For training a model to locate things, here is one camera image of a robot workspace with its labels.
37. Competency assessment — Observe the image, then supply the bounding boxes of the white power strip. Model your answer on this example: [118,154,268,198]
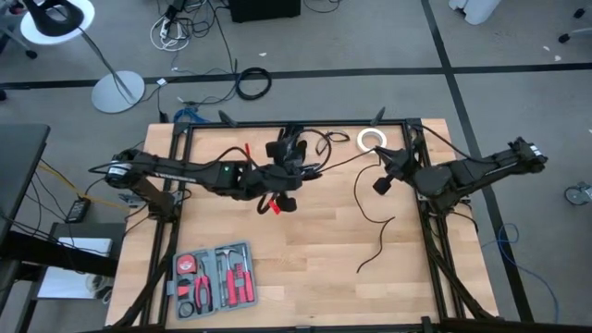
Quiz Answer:
[150,13,191,52]

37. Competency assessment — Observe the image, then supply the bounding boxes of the grey tool case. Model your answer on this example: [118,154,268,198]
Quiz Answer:
[166,240,259,321]

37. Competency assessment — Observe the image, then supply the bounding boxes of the bundled blue cable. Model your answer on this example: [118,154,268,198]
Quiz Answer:
[173,106,209,125]

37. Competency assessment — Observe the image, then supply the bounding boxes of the grey caster wheel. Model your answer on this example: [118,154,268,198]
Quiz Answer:
[563,181,592,207]

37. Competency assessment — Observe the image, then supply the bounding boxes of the red tape measure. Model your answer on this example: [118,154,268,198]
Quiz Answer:
[176,253,198,275]

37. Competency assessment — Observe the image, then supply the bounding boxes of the yellow cable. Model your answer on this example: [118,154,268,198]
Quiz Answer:
[37,162,130,212]

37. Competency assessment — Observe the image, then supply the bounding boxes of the long blue cable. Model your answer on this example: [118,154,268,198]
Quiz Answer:
[480,223,561,325]

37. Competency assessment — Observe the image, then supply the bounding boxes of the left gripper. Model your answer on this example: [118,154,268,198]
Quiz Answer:
[252,141,310,213]

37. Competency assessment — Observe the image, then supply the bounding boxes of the red handled hammer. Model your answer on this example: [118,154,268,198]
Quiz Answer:
[216,248,238,306]

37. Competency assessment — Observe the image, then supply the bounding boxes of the grey metal clamp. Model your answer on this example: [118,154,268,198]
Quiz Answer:
[117,191,143,208]

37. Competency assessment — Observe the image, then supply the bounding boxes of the black power adapter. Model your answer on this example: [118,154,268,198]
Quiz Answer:
[66,197,93,224]

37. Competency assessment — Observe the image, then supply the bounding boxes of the red screwdriver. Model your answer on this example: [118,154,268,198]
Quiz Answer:
[240,258,255,302]

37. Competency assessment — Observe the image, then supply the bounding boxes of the black green work gloves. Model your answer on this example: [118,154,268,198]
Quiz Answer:
[276,123,310,173]

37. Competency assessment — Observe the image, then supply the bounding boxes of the coiled black cable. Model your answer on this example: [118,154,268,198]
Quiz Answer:
[234,67,273,102]

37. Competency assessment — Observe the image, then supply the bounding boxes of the black box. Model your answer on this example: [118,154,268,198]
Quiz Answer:
[228,0,302,23]

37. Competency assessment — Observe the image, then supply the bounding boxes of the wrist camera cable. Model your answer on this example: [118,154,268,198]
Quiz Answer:
[415,123,514,161]
[295,128,333,171]

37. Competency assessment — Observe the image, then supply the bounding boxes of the red handled pliers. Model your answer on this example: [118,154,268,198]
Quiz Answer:
[192,261,213,314]

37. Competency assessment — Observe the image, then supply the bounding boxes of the black cord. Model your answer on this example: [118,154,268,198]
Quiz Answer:
[318,147,397,274]

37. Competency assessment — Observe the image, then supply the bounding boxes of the white ring floor lamp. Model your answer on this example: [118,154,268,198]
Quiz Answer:
[19,0,147,115]

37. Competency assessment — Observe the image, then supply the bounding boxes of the black frame strut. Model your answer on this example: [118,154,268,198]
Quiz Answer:
[217,109,240,129]
[369,105,388,127]

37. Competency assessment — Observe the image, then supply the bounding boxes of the white tape roll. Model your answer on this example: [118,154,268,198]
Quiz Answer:
[356,128,389,155]

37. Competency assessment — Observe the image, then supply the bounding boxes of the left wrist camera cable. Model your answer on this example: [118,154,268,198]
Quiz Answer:
[295,128,333,171]

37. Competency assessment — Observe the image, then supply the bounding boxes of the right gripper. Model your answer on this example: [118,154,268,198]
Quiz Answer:
[372,146,420,195]

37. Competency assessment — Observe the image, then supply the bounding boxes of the black desk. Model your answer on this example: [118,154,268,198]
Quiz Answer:
[0,123,52,241]

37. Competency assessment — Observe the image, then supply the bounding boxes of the white bin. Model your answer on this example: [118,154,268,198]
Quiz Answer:
[448,0,502,26]

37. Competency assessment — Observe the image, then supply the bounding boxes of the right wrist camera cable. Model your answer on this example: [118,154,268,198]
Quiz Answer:
[415,123,514,161]

